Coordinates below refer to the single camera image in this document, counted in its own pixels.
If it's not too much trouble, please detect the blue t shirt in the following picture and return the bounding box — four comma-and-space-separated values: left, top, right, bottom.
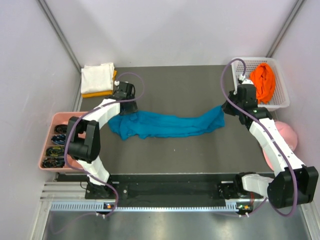
108, 106, 225, 141

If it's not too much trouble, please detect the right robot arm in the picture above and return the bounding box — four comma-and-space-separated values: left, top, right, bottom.
222, 80, 319, 209

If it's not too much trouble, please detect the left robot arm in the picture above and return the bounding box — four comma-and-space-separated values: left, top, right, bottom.
64, 81, 138, 200

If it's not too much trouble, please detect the orange crumpled t shirt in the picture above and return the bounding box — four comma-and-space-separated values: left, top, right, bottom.
250, 62, 276, 104

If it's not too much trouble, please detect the yellow folded t shirt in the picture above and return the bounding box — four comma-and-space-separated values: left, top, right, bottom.
81, 70, 117, 98

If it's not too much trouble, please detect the white folded t shirt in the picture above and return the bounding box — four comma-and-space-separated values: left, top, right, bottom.
81, 62, 115, 94

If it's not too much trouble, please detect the white perforated plastic basket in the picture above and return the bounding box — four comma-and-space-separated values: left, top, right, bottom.
240, 57, 290, 111

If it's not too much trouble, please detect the pink cap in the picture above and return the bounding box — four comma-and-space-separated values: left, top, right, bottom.
262, 121, 299, 171

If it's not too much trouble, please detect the pink compartment tray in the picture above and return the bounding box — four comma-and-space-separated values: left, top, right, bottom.
38, 112, 85, 173

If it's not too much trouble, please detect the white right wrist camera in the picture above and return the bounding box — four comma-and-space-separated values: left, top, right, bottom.
237, 74, 254, 86

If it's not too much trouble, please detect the blue coiled cable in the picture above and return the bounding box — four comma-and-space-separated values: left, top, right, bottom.
50, 134, 68, 145

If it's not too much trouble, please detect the green black coiled cable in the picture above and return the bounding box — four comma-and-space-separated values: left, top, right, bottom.
45, 146, 66, 157

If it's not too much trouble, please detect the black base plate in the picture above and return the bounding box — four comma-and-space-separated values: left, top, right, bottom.
85, 173, 251, 208

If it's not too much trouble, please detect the multicolour coiled cable bottom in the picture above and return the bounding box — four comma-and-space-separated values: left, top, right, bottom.
41, 157, 66, 169

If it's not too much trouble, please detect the grey slotted cable duct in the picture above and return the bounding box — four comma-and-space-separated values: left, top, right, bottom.
50, 201, 253, 213

